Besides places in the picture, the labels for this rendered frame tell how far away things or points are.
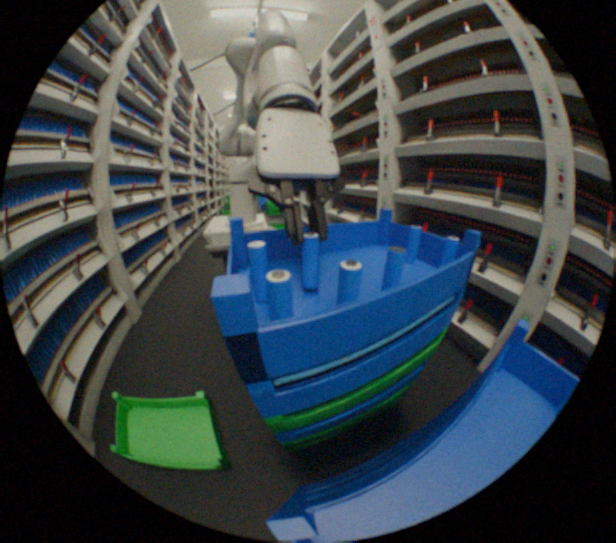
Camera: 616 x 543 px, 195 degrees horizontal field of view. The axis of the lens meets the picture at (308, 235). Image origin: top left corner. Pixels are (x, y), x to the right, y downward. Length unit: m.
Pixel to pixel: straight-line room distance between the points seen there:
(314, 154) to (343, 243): 0.18
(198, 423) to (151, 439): 0.16
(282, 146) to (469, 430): 0.37
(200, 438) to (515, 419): 0.59
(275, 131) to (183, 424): 0.66
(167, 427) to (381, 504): 0.53
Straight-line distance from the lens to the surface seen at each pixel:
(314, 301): 0.20
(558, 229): 0.60
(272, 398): 0.17
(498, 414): 0.29
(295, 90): 0.26
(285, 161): 0.20
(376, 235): 0.38
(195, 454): 0.58
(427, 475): 0.23
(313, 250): 0.19
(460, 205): 0.66
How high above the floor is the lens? 0.53
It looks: 17 degrees down
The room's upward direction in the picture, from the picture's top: straight up
